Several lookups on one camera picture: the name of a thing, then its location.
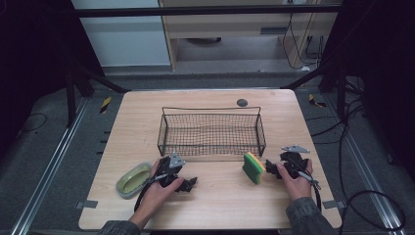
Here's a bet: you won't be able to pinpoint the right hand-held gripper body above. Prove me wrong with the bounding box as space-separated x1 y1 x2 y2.
277 144 311 180

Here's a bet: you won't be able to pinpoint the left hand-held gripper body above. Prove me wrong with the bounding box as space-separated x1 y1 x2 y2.
155 151 187 189

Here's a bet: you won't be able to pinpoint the green and yellow sponge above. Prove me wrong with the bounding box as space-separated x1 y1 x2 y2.
242 151 267 186

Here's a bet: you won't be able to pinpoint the green soap dish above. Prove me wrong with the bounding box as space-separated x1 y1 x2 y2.
115 162 154 200

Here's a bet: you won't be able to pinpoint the black wire mesh basket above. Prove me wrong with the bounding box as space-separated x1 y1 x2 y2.
157 106 267 159

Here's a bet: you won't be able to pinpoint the person's right hand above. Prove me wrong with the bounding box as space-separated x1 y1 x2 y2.
276 159 314 203

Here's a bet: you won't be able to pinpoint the person's left hand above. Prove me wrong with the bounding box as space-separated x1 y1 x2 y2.
138 158 186 219

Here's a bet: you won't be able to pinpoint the grey tape patch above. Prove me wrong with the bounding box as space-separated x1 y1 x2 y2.
74 199 99 211
322 199 346 211

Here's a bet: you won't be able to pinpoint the yellow and black tape strip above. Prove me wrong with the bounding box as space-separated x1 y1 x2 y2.
99 96 113 115
307 93 328 109

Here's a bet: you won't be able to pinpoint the black metal stand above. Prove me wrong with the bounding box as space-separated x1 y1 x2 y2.
279 60 348 120
64 60 132 129

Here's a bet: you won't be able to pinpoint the dark curtain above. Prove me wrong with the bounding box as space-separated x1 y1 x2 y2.
321 0 415 184
0 0 106 165

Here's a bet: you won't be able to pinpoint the white cabinet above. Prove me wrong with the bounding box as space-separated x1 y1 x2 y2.
70 0 172 69

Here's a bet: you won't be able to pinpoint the light wooden cabinet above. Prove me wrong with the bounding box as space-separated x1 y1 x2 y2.
158 0 342 71

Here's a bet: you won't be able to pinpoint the black horizontal bar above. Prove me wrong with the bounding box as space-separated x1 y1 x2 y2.
71 4 343 19

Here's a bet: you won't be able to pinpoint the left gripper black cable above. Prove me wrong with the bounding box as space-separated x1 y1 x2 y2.
133 173 169 213

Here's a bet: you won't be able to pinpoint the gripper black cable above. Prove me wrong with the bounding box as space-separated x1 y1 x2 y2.
295 168 324 212
133 173 169 213

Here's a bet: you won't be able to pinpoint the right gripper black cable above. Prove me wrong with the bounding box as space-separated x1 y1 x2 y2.
295 168 324 212

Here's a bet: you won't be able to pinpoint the black floor cables bundle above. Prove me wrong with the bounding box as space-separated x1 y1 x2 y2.
306 76 371 197

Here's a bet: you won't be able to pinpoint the aluminium floor rail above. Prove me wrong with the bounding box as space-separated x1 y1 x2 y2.
321 93 409 235
9 97 92 235

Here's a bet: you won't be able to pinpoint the black hanging cables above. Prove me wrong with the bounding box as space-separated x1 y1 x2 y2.
281 12 326 71

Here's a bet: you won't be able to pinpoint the black looped floor cable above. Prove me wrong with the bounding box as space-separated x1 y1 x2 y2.
338 189 407 235

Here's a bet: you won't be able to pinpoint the thin black floor cable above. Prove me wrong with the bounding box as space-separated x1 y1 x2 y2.
18 112 49 134

